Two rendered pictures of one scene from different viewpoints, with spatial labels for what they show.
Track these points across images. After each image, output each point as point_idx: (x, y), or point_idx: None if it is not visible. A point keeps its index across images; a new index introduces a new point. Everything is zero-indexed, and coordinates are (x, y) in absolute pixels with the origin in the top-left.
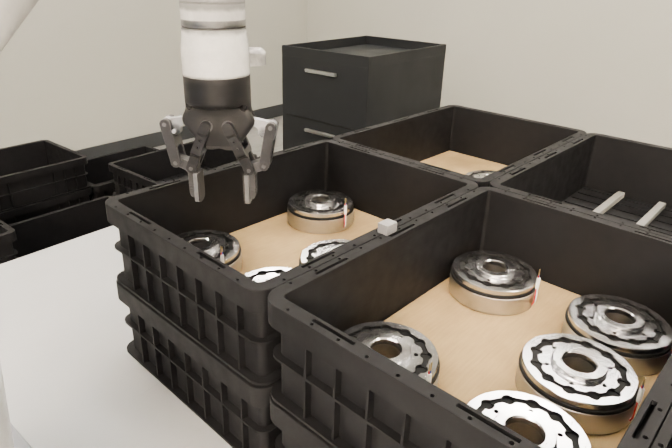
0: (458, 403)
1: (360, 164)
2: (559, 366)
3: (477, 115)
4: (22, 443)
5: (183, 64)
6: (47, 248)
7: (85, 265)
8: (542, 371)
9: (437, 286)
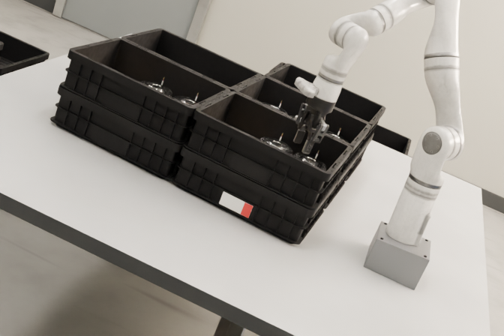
0: (363, 130)
1: (208, 112)
2: None
3: (84, 50)
4: (380, 229)
5: (337, 97)
6: (229, 302)
7: (238, 278)
8: None
9: None
